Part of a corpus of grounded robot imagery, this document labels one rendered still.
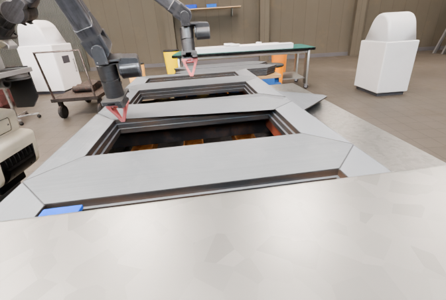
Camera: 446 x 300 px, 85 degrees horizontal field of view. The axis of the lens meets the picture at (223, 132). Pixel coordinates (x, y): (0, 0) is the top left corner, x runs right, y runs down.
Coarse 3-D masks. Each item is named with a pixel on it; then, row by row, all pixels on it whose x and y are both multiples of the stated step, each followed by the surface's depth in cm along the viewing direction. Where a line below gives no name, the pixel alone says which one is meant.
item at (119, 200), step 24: (144, 96) 125; (168, 96) 127; (240, 96) 103; (144, 120) 86; (168, 120) 86; (192, 120) 87; (216, 120) 88; (240, 120) 89; (96, 144) 68; (144, 192) 45; (168, 192) 46; (192, 192) 47; (216, 192) 47
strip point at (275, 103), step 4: (264, 96) 100; (268, 100) 95; (272, 100) 94; (276, 100) 94; (280, 100) 94; (284, 100) 93; (288, 100) 93; (272, 104) 90; (276, 104) 89; (280, 104) 89; (284, 104) 89; (272, 108) 85
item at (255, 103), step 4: (260, 96) 101; (248, 100) 96; (252, 100) 96; (256, 100) 96; (260, 100) 95; (264, 100) 95; (248, 104) 92; (252, 104) 91; (256, 104) 91; (260, 104) 91; (264, 104) 90; (268, 104) 90; (252, 108) 87; (256, 108) 87; (260, 108) 86; (264, 108) 86; (268, 108) 86
